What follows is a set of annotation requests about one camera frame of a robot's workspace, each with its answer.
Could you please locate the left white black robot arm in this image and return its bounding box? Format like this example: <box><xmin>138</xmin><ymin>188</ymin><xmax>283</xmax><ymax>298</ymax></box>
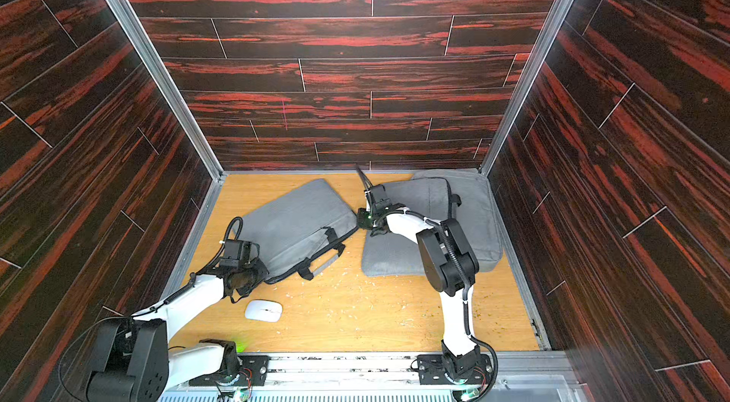
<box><xmin>58</xmin><ymin>217</ymin><xmax>268</xmax><ymax>401</ymax></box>

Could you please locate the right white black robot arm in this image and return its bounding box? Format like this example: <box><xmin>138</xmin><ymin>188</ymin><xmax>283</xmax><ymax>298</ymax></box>
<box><xmin>355</xmin><ymin>168</ymin><xmax>498</xmax><ymax>397</ymax></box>

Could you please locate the grey laptop bag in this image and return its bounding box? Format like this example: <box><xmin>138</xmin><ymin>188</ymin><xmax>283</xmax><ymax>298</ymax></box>
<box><xmin>413</xmin><ymin>169</ymin><xmax>503</xmax><ymax>272</ymax></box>
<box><xmin>241</xmin><ymin>179</ymin><xmax>359</xmax><ymax>284</ymax></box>
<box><xmin>361</xmin><ymin>178</ymin><xmax>452</xmax><ymax>278</ymax></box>

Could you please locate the aluminium front rail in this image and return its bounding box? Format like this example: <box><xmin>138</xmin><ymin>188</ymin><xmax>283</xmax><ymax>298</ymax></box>
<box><xmin>152</xmin><ymin>352</ymin><xmax>589</xmax><ymax>401</ymax></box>

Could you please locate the white computer mouse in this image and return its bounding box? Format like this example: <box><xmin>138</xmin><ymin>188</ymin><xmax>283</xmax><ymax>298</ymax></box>
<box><xmin>244</xmin><ymin>299</ymin><xmax>283</xmax><ymax>323</ymax></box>

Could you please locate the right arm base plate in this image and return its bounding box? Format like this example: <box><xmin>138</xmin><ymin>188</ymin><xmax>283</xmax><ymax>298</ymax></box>
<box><xmin>411</xmin><ymin>354</ymin><xmax>494</xmax><ymax>386</ymax></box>

